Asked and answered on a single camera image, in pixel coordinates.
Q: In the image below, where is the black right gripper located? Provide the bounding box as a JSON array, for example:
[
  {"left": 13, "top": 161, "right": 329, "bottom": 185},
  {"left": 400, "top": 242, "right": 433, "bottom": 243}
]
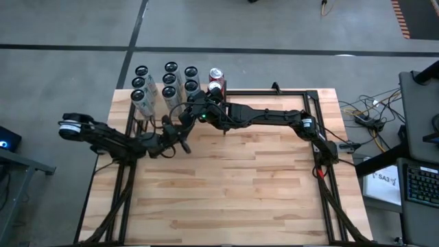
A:
[{"left": 191, "top": 88, "right": 226, "bottom": 121}]

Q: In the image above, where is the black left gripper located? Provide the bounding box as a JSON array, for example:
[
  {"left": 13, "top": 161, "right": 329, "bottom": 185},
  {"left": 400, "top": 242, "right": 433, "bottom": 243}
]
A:
[{"left": 150, "top": 115, "right": 196, "bottom": 158}]

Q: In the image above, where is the red Coca-Cola can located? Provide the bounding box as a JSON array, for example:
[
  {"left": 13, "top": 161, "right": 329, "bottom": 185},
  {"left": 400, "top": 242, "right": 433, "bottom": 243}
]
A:
[
  {"left": 207, "top": 80, "right": 226, "bottom": 93},
  {"left": 208, "top": 67, "right": 226, "bottom": 85}
]

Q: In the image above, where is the wooden shelf board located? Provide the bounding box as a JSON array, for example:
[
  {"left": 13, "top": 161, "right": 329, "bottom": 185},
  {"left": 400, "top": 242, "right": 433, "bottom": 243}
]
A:
[{"left": 135, "top": 83, "right": 226, "bottom": 124}]

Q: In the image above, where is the grey metal side table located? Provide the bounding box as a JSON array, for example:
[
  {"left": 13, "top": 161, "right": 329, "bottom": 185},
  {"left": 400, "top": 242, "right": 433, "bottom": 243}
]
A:
[{"left": 0, "top": 147, "right": 57, "bottom": 247}]

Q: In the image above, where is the black stand leg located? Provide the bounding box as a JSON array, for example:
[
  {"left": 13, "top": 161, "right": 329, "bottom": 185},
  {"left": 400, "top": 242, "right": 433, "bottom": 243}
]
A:
[{"left": 355, "top": 142, "right": 412, "bottom": 178}]

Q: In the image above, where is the black box with blue light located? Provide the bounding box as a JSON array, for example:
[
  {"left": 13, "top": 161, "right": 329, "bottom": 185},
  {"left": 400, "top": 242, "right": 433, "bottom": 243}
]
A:
[{"left": 0, "top": 125, "right": 22, "bottom": 154}]

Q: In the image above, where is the white paper sheet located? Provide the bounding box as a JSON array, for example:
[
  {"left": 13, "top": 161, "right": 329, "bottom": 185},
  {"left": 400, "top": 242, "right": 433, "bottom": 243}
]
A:
[{"left": 362, "top": 165, "right": 403, "bottom": 206}]

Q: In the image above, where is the grey desk panel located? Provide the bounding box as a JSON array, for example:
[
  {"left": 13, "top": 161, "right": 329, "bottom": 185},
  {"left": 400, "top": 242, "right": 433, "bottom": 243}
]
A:
[{"left": 399, "top": 70, "right": 439, "bottom": 165}]

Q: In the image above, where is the black mat orange striped edge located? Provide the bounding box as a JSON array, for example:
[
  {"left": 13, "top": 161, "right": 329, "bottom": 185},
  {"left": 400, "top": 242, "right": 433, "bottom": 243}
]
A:
[{"left": 390, "top": 0, "right": 439, "bottom": 40}]

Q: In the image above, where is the backlit computer keyboard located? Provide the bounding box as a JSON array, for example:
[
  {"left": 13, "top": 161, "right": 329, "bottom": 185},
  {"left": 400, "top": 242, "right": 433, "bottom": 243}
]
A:
[{"left": 405, "top": 164, "right": 439, "bottom": 209}]

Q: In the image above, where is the grey desk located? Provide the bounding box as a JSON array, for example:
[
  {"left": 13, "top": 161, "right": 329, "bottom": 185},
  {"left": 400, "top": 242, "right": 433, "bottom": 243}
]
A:
[{"left": 396, "top": 156, "right": 439, "bottom": 247}]

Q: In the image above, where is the black aluminium table frame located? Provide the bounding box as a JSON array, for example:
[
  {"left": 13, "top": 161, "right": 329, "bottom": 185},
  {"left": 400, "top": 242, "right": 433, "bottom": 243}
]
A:
[{"left": 73, "top": 78, "right": 373, "bottom": 246}]

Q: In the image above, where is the yellow cable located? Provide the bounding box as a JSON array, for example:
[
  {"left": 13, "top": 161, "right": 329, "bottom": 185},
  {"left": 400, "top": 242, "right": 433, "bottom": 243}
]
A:
[{"left": 320, "top": 0, "right": 342, "bottom": 17}]

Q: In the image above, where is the cable bundle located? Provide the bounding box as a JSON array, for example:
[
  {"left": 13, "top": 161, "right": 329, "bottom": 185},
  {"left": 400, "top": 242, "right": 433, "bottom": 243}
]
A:
[{"left": 337, "top": 87, "right": 404, "bottom": 154}]

